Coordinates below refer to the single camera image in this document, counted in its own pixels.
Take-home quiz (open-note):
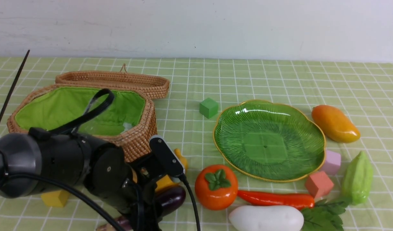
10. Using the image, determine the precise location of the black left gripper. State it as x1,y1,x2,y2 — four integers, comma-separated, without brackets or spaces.
119,153,167,231

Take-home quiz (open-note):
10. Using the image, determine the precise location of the dark purple eggplant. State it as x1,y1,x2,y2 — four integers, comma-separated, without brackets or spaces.
96,186,186,231

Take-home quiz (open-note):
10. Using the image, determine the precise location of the yellow banana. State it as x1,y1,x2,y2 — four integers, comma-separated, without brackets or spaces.
156,148,188,193

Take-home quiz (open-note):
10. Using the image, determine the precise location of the orange persimmon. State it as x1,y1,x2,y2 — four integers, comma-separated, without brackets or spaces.
195,164,239,211

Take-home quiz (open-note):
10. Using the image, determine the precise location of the white radish with leaves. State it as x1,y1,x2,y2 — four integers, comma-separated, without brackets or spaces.
228,206,304,231

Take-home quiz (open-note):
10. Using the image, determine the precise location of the red orange carrot with leaves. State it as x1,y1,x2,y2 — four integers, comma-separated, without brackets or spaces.
238,190,350,231

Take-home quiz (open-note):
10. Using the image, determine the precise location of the orange yellow mango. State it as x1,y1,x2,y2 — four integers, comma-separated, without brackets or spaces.
311,104,361,143

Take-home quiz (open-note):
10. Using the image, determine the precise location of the light green bitter gourd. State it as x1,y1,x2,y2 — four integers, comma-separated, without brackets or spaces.
341,151,373,206

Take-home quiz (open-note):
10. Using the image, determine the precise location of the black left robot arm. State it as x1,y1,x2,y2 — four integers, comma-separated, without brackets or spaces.
0,133,166,231

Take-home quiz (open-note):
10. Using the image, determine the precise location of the yellow foam block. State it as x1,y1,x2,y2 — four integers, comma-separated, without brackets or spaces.
40,190,70,208

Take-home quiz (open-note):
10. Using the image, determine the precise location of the green foam cube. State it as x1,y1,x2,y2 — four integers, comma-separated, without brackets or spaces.
199,98,219,119

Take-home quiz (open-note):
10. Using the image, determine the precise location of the woven wicker basket lid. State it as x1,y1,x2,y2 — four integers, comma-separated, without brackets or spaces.
55,64,170,99

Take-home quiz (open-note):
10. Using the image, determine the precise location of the woven wicker basket green lining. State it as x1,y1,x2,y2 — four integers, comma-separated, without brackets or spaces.
6,83,158,163

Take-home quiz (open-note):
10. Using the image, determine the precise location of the green glass leaf plate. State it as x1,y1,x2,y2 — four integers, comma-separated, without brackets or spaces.
213,99,326,182

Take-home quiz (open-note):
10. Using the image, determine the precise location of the green checkered tablecloth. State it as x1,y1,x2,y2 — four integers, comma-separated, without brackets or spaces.
0,54,393,231

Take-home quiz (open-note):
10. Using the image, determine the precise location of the salmon pink foam cube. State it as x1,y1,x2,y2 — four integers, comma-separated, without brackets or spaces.
305,171,334,199

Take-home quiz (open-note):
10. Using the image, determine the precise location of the pink lilac foam cube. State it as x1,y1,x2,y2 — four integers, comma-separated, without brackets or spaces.
320,150,341,175

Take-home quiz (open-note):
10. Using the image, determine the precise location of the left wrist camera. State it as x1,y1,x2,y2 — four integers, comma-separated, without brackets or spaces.
149,135,185,182

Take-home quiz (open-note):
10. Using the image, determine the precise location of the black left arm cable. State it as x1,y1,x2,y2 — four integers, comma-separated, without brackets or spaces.
0,50,202,231

